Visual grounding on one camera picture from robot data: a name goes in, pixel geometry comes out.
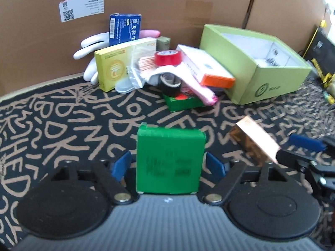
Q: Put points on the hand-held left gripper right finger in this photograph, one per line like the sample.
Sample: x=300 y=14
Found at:
x=214 y=163

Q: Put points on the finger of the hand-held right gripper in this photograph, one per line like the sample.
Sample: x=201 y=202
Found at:
x=290 y=157
x=306 y=141

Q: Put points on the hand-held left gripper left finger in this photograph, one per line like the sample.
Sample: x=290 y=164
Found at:
x=121 y=163

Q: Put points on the copper brown box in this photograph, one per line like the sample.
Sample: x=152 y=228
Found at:
x=253 y=138

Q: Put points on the large green box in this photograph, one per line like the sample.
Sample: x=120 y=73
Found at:
x=170 y=159

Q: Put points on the light green box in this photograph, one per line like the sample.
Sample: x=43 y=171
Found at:
x=277 y=83

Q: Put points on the white and orange box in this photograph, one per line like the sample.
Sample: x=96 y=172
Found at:
x=204 y=68

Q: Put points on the blue and white box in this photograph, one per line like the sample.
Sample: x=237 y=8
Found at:
x=125 y=28

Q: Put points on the yellow green marker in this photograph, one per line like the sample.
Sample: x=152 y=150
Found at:
x=329 y=97

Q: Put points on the black patterned mat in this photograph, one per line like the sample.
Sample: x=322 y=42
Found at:
x=78 y=125

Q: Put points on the small green box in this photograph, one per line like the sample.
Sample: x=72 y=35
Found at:
x=183 y=104

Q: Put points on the clear plastic lid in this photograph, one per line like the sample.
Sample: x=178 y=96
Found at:
x=124 y=86

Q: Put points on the black tape roll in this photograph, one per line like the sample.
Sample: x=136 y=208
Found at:
x=171 y=87

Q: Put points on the black case with yellow trim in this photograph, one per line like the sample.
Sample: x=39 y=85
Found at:
x=320 y=47

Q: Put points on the yellow box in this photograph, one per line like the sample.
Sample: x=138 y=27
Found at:
x=115 y=65

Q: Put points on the clear zip bag red sticks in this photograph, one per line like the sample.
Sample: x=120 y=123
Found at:
x=145 y=66

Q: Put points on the red tape roll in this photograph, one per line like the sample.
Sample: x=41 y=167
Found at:
x=167 y=57

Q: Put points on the small olive box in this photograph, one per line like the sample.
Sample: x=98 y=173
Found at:
x=163 y=43

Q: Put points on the plain large cardboard box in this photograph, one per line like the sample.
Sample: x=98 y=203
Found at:
x=285 y=10

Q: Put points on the white shipping label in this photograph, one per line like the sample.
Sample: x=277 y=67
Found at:
x=81 y=6

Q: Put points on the large cardboard box with label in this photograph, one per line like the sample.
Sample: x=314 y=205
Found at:
x=157 y=5

